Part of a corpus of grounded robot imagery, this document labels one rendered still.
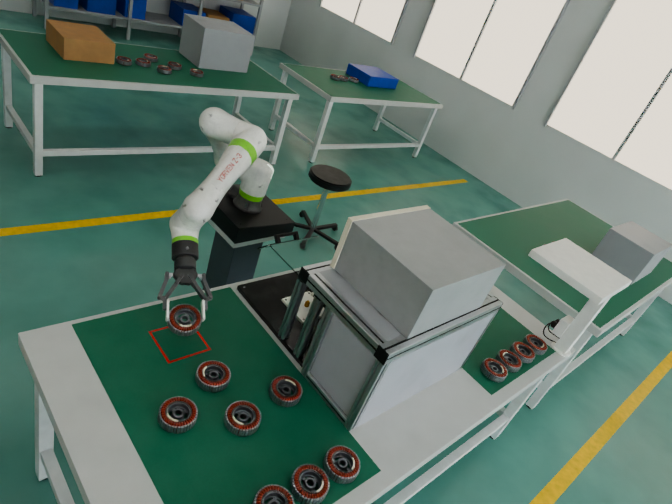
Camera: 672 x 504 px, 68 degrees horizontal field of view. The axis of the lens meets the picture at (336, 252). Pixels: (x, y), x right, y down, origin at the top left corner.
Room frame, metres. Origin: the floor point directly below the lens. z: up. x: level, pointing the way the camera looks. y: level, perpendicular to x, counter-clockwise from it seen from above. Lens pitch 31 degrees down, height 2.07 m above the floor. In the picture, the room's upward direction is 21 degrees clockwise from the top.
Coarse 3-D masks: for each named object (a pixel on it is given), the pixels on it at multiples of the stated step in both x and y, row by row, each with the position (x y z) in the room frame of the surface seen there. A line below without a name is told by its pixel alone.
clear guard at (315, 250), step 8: (296, 240) 1.64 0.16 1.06; (304, 240) 1.66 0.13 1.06; (312, 240) 1.69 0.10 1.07; (320, 240) 1.71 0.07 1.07; (272, 248) 1.53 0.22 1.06; (280, 248) 1.55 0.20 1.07; (288, 248) 1.57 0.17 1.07; (296, 248) 1.59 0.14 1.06; (304, 248) 1.61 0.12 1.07; (312, 248) 1.63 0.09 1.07; (320, 248) 1.65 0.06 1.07; (328, 248) 1.67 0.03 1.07; (280, 256) 1.50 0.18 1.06; (288, 256) 1.52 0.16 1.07; (296, 256) 1.54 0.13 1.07; (304, 256) 1.56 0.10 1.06; (312, 256) 1.58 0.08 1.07; (320, 256) 1.60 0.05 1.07; (328, 256) 1.62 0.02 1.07; (288, 264) 1.47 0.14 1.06; (296, 264) 1.49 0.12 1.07; (304, 264) 1.51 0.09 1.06; (296, 272) 1.44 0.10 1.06
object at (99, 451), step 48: (48, 336) 1.07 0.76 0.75; (48, 384) 0.91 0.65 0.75; (96, 384) 0.97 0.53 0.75; (528, 384) 1.73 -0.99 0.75; (96, 432) 0.82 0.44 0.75; (384, 432) 1.19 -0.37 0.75; (432, 432) 1.27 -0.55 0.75; (96, 480) 0.70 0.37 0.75; (144, 480) 0.75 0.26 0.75; (384, 480) 1.01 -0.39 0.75
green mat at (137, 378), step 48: (96, 336) 1.14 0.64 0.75; (144, 336) 1.21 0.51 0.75; (192, 336) 1.29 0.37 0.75; (240, 336) 1.38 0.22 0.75; (144, 384) 1.03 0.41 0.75; (192, 384) 1.09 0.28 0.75; (240, 384) 1.16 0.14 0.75; (144, 432) 0.88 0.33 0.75; (192, 432) 0.93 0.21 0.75; (288, 432) 1.05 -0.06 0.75; (336, 432) 1.12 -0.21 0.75; (192, 480) 0.79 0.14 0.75; (240, 480) 0.84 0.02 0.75; (288, 480) 0.90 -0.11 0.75
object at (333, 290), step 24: (312, 264) 1.45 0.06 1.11; (312, 288) 1.36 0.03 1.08; (336, 288) 1.37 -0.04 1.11; (336, 312) 1.29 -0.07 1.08; (360, 312) 1.29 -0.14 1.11; (480, 312) 1.55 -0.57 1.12; (360, 336) 1.21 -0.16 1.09; (384, 336) 1.22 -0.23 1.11; (432, 336) 1.32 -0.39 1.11; (384, 360) 1.14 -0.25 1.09
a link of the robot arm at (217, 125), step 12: (216, 108) 1.88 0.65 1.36; (204, 120) 1.83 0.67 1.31; (216, 120) 1.84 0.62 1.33; (228, 120) 1.85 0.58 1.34; (240, 120) 1.89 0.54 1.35; (204, 132) 1.84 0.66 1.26; (216, 132) 1.83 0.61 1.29; (228, 132) 1.83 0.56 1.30; (216, 144) 1.93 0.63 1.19; (228, 144) 1.86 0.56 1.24; (216, 156) 2.06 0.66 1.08
